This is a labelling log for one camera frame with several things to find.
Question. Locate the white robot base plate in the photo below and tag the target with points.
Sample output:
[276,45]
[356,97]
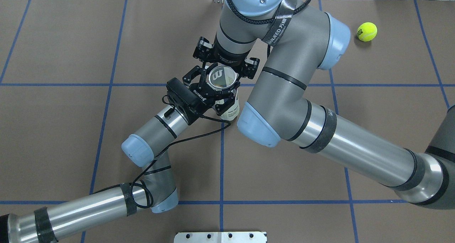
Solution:
[221,237]

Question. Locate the clear tennis ball can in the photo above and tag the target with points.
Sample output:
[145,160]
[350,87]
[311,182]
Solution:
[222,78]

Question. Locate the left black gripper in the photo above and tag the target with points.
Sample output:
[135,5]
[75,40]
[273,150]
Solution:
[202,98]

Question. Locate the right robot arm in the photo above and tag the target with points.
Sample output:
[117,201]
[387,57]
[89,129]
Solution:
[304,39]

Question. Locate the yellow tennis ball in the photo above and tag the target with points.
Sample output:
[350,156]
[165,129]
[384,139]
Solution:
[367,31]

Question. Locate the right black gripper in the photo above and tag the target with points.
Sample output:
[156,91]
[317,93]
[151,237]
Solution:
[227,58]

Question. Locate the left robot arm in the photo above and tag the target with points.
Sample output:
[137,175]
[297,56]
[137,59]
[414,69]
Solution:
[153,189]

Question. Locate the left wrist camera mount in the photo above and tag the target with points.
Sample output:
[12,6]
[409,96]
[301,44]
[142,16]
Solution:
[177,103]

